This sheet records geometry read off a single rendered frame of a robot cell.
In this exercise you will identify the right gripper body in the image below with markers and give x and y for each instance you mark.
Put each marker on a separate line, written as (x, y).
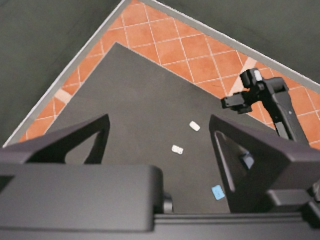
(246, 110)

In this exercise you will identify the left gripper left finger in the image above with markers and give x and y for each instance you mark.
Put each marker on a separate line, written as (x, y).
(52, 147)

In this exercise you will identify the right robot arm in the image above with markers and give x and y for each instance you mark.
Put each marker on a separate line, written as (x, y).
(279, 107)

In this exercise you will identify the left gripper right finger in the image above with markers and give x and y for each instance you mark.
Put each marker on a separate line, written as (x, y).
(279, 164)

